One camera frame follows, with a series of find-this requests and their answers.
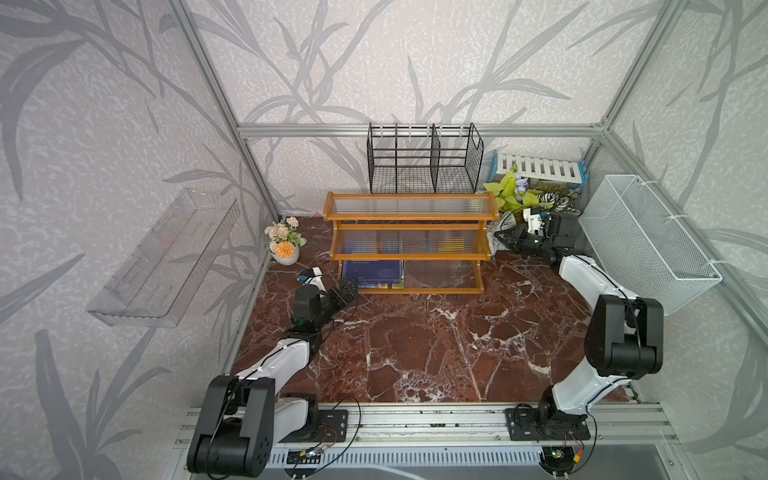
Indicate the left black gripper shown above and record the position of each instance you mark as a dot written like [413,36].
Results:
[334,294]

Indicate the green potted plant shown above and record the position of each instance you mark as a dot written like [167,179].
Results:
[510,195]

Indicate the spotted leaf plant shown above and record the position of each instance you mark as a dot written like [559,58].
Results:
[559,199]

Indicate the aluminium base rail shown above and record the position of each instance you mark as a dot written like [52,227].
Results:
[482,424]

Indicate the clear acrylic wall shelf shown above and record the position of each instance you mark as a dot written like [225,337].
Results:
[157,283]

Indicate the white and blue slatted crate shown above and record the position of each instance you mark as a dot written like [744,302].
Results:
[538,170]

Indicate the black wire file rack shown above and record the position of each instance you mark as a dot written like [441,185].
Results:
[424,159]

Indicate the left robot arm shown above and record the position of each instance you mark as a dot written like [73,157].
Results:
[242,416]

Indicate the orange wooden bookshelf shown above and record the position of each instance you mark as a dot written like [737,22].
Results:
[441,238]

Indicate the white wire basket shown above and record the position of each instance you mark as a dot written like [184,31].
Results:
[643,246]

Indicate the flower pot with orange flowers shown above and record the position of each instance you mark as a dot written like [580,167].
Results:
[284,241]

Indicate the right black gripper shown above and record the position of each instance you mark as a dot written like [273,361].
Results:
[515,241]

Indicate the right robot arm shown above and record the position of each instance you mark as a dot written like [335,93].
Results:
[623,342]

